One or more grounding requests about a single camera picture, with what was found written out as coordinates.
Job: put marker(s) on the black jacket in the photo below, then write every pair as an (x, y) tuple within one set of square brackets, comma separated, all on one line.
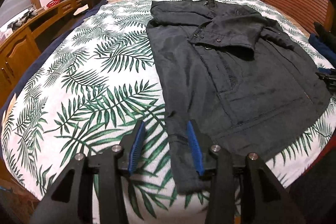
[(247, 85)]

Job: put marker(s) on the wooden desk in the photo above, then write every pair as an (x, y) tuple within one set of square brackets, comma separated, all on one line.
[(20, 49)]

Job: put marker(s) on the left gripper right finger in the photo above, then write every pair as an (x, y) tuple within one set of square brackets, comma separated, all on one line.
[(263, 199)]

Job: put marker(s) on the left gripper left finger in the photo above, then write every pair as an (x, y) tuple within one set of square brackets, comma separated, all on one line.
[(69, 198)]

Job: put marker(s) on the red basket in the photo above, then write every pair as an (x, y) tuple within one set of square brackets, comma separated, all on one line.
[(52, 3)]

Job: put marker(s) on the navy bed sheet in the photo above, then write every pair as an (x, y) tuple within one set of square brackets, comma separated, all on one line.
[(36, 65)]

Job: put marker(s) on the black garment pile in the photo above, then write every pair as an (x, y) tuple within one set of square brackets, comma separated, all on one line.
[(326, 37)]

